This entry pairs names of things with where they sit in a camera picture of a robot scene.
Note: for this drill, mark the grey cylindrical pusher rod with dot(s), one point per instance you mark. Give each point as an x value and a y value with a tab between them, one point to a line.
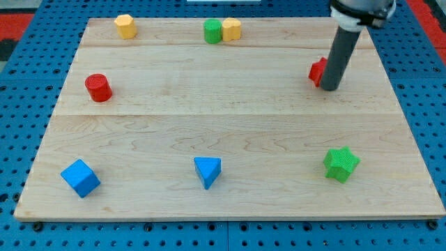
340	53

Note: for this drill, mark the wooden board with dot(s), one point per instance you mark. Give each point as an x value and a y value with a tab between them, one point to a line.
248	102

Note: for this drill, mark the red star block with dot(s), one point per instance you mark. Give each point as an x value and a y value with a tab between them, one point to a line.
316	71

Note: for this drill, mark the yellow hexagon block left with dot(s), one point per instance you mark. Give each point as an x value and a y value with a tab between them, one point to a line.
125	26

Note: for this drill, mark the yellow hexagon block right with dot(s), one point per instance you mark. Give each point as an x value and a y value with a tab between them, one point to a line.
231	29

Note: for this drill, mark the blue cube block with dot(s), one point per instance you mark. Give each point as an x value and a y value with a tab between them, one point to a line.
81	178

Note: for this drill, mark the blue triangle block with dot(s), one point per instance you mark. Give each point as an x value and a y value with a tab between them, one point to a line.
207	169

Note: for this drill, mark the yellow hexagon block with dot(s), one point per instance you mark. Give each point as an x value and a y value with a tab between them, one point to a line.
125	26
231	29

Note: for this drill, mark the green cylinder block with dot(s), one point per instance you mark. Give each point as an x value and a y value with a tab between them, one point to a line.
212	31

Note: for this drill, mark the green star block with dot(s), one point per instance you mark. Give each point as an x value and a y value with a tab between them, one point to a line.
340	164

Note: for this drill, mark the red cylinder block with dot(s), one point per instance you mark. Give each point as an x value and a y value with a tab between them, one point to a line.
98	87

